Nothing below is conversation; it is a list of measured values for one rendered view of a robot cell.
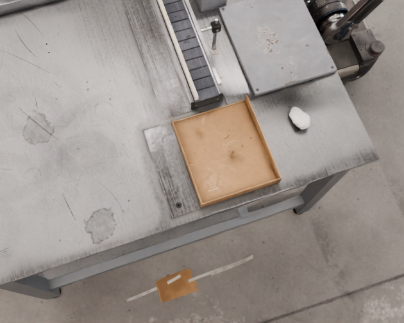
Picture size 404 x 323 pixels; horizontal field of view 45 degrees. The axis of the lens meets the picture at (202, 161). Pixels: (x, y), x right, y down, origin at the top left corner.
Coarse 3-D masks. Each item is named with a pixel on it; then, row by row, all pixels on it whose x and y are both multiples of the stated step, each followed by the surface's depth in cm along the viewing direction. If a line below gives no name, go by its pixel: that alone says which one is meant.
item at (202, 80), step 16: (176, 0) 168; (176, 16) 165; (176, 32) 163; (192, 32) 163; (192, 48) 162; (192, 64) 159; (192, 80) 158; (208, 80) 158; (192, 96) 156; (208, 96) 156
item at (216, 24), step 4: (216, 20) 152; (212, 24) 154; (216, 24) 154; (220, 24) 154; (204, 28) 155; (208, 28) 155; (212, 28) 154; (216, 28) 154; (220, 28) 155; (212, 32) 156; (216, 32) 156; (216, 36) 160; (212, 44) 165
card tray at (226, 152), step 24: (192, 120) 158; (216, 120) 158; (240, 120) 158; (192, 144) 155; (216, 144) 155; (240, 144) 156; (264, 144) 154; (192, 168) 152; (216, 168) 153; (240, 168) 153; (264, 168) 153; (216, 192) 150; (240, 192) 147
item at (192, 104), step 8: (152, 0) 168; (160, 16) 165; (160, 24) 167; (192, 24) 165; (168, 40) 162; (168, 48) 166; (176, 56) 160; (176, 64) 159; (208, 64) 160; (184, 80) 158; (184, 88) 159; (192, 104) 156; (200, 104) 158; (208, 104) 160
